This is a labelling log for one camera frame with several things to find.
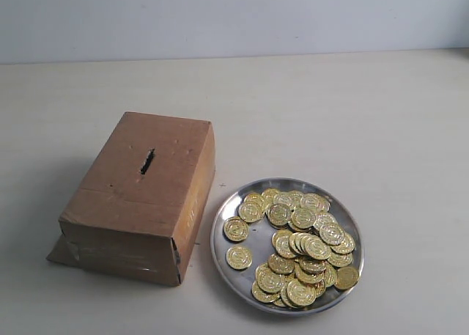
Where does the round steel plate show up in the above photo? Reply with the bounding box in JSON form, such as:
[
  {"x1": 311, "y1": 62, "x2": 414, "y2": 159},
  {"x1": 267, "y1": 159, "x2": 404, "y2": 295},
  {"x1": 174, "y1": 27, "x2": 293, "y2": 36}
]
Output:
[{"x1": 210, "y1": 177, "x2": 364, "y2": 317}]

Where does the cardboard box with slot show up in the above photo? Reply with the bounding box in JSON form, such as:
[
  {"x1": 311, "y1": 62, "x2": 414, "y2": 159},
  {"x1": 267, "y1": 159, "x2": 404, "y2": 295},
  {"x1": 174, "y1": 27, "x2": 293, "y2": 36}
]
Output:
[{"x1": 47, "y1": 112, "x2": 215, "y2": 287}]

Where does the gold coin far left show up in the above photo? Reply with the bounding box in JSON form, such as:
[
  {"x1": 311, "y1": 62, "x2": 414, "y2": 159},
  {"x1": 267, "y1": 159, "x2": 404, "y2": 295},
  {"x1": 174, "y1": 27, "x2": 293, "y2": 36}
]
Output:
[{"x1": 238, "y1": 201, "x2": 264, "y2": 224}]

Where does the gold coin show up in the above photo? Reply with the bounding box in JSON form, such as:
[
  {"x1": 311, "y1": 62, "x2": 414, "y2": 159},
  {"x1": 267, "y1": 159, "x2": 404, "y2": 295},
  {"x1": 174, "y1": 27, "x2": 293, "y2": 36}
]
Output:
[
  {"x1": 223, "y1": 216, "x2": 249, "y2": 243},
  {"x1": 226, "y1": 245, "x2": 253, "y2": 270},
  {"x1": 238, "y1": 201, "x2": 264, "y2": 224}
]

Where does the gold coin left middle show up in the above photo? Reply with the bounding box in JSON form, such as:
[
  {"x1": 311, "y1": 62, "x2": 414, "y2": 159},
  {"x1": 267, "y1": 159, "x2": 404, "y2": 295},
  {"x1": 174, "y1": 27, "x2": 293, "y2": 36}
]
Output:
[{"x1": 223, "y1": 216, "x2": 249, "y2": 243}]

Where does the gold coin lower left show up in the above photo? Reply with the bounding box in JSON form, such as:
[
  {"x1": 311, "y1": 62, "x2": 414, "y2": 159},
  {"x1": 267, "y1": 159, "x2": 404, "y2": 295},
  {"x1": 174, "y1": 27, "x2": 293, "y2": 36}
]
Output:
[{"x1": 226, "y1": 245, "x2": 253, "y2": 270}]

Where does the dull gold coin plate edge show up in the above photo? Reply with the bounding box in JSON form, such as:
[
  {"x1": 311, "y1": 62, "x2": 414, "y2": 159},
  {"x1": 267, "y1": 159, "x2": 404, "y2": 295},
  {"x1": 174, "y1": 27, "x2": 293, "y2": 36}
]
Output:
[{"x1": 334, "y1": 266, "x2": 360, "y2": 290}]

